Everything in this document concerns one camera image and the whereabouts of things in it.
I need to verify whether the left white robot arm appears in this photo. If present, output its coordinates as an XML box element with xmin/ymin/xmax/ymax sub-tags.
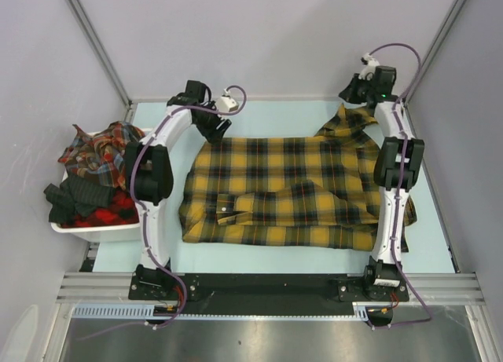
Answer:
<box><xmin>123</xmin><ymin>80</ymin><xmax>242</xmax><ymax>301</ymax></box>

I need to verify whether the red black plaid shirt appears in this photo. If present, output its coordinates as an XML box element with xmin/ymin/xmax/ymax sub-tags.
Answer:
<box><xmin>60</xmin><ymin>189</ymin><xmax>139</xmax><ymax>229</ymax></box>

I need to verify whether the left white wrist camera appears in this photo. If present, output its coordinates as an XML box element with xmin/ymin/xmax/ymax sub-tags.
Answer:
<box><xmin>215</xmin><ymin>89</ymin><xmax>239</xmax><ymax>114</ymax></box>

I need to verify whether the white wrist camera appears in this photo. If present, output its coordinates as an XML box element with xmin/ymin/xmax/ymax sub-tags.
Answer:
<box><xmin>358</xmin><ymin>53</ymin><xmax>380</xmax><ymax>81</ymax></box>
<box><xmin>215</xmin><ymin>89</ymin><xmax>239</xmax><ymax>114</ymax></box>

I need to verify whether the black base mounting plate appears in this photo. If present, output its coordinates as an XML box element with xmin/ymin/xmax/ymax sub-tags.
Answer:
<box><xmin>146</xmin><ymin>273</ymin><xmax>409</xmax><ymax>318</ymax></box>

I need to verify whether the right aluminium frame post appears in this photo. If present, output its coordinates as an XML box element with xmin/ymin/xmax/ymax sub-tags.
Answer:
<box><xmin>402</xmin><ymin>0</ymin><xmax>475</xmax><ymax>108</ymax></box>

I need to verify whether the red blue plaid shirt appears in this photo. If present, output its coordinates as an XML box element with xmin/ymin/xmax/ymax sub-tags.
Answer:
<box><xmin>58</xmin><ymin>121</ymin><xmax>145</xmax><ymax>190</ymax></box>

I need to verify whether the aluminium front rail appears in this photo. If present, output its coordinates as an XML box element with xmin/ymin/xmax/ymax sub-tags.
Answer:
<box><xmin>57</xmin><ymin>272</ymin><xmax>485</xmax><ymax>305</ymax></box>

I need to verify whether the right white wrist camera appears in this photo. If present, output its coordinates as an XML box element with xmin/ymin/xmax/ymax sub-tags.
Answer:
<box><xmin>358</xmin><ymin>53</ymin><xmax>380</xmax><ymax>81</ymax></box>

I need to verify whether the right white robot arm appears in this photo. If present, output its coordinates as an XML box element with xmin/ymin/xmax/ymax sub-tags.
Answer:
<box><xmin>340</xmin><ymin>58</ymin><xmax>424</xmax><ymax>302</ymax></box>

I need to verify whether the left aluminium frame post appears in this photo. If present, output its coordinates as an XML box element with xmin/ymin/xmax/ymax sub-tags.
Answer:
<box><xmin>65</xmin><ymin>0</ymin><xmax>132</xmax><ymax>116</ymax></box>

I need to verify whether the aluminium frame post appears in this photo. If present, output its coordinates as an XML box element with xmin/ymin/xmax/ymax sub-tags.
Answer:
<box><xmin>65</xmin><ymin>0</ymin><xmax>132</xmax><ymax>116</ymax></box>
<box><xmin>402</xmin><ymin>0</ymin><xmax>475</xmax><ymax>108</ymax></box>

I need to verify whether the yellow plaid shirt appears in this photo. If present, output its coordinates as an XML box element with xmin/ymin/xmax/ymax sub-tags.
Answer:
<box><xmin>178</xmin><ymin>102</ymin><xmax>418</xmax><ymax>254</ymax></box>

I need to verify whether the white laundry basket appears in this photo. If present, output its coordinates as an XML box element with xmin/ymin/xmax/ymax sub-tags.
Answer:
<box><xmin>50</xmin><ymin>128</ymin><xmax>158</xmax><ymax>243</ymax></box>

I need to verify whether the dark striped shirt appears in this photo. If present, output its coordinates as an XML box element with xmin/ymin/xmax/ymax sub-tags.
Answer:
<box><xmin>43</xmin><ymin>174</ymin><xmax>116</xmax><ymax>225</ymax></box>

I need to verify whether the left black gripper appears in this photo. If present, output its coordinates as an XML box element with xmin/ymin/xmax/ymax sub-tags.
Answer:
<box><xmin>193</xmin><ymin>101</ymin><xmax>231</xmax><ymax>144</ymax></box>

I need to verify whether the white slotted cable duct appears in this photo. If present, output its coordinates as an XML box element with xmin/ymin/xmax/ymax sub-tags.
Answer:
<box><xmin>70</xmin><ymin>302</ymin><xmax>373</xmax><ymax>322</ymax></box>

